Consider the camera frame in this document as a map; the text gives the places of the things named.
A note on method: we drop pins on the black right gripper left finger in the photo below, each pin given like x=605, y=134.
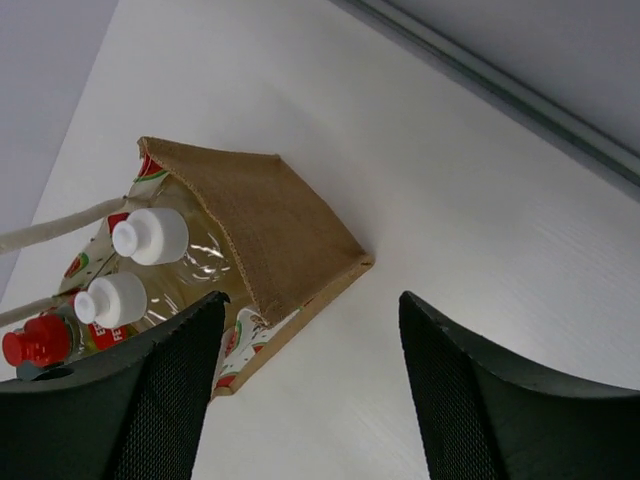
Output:
x=134, y=411

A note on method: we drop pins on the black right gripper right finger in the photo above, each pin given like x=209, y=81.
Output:
x=485, y=412

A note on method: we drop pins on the white cap amber bottle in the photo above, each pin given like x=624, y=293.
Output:
x=184, y=244
x=142, y=299

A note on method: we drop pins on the red cap yellow bottle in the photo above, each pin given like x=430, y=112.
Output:
x=54, y=339

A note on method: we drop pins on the canvas bag with watermelon print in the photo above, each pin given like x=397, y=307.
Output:
x=292, y=253

